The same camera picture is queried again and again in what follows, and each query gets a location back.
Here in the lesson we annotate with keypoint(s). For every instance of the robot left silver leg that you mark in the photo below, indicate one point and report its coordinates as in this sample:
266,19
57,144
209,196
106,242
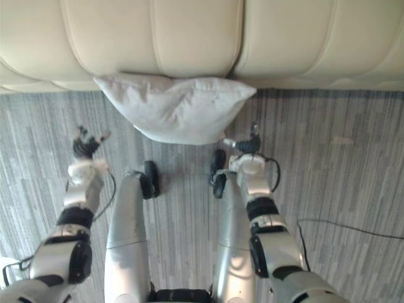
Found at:
126,233

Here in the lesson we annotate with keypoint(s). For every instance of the robot left silver arm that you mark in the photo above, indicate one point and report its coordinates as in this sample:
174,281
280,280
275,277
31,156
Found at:
60,236

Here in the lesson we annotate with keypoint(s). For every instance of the robot silver leg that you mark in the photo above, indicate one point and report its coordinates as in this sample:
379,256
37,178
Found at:
126,233
232,233

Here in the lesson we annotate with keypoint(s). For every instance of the robot black waist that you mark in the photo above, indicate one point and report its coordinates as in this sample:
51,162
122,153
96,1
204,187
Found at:
180,295

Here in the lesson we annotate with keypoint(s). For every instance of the robot dark foot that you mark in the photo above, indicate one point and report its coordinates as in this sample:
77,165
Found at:
151,180
218,173

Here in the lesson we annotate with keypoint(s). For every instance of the robot right silver leg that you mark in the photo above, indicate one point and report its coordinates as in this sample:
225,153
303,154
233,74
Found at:
232,233

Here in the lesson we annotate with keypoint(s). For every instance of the robot right silver arm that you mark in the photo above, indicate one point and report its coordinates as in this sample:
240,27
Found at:
271,233

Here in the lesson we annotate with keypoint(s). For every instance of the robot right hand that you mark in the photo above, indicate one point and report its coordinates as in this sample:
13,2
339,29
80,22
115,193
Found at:
248,144

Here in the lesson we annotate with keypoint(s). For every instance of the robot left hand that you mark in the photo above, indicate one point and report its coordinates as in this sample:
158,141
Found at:
82,146

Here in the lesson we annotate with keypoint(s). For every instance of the white square cushion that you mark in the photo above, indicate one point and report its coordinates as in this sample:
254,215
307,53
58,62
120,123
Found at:
180,107

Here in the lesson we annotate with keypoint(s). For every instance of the robot left dark foot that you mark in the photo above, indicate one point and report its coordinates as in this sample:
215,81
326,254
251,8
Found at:
151,180

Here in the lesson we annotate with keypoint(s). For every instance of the cream leather sofa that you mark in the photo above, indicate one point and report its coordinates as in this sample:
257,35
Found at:
202,41

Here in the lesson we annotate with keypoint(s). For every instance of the robot right dark foot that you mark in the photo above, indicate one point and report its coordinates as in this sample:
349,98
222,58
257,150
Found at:
218,173

